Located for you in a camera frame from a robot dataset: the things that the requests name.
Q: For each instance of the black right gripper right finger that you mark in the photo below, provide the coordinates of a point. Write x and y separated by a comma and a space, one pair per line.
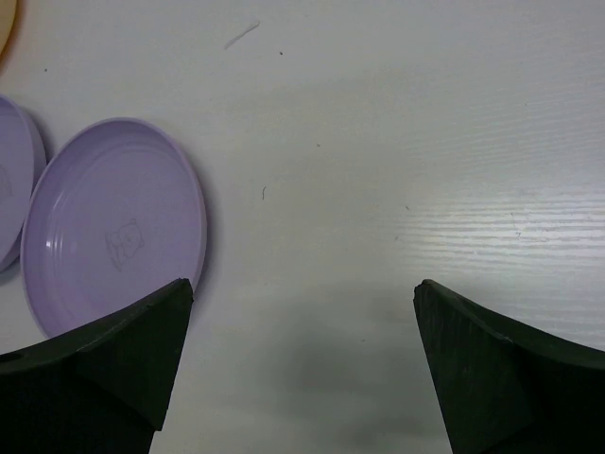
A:
507, 387

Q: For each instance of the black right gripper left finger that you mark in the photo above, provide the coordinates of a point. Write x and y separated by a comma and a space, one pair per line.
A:
104, 387

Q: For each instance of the purple plastic plate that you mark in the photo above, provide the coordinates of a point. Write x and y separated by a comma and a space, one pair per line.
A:
23, 160
117, 214

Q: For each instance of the orange plastic plate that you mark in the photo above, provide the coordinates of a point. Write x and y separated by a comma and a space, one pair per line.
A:
8, 14

